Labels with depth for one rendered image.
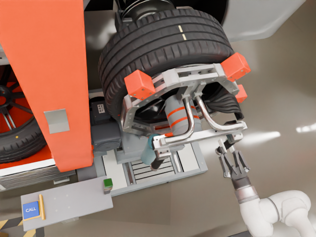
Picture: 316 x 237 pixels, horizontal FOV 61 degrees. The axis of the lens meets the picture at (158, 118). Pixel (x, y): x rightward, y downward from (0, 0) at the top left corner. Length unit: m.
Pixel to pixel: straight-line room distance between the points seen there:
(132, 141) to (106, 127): 0.26
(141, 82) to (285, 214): 0.79
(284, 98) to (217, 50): 1.80
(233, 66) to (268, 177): 1.42
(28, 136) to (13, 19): 1.07
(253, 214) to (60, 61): 0.94
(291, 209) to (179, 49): 0.78
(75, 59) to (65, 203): 0.98
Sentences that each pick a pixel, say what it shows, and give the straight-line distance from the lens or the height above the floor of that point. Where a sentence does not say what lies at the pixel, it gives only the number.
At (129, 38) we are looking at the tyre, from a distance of 1.12.
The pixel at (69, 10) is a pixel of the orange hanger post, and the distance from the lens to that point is 0.54.
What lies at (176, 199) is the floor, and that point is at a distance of 2.01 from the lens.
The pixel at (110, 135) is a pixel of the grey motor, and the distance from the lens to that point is 1.63.
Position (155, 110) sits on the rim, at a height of 0.62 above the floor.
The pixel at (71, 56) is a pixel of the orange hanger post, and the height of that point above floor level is 1.42.
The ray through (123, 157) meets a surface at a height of 0.15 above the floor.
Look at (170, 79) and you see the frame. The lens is 1.01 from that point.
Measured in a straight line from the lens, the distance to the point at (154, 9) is 1.50.
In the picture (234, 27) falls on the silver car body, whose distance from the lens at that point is 1.69.
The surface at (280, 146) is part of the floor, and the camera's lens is 2.55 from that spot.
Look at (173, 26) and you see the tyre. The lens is 1.11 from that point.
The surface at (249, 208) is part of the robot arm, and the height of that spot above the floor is 0.87.
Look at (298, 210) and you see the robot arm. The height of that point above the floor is 0.94.
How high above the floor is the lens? 1.92
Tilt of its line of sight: 61 degrees down
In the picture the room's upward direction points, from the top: 25 degrees clockwise
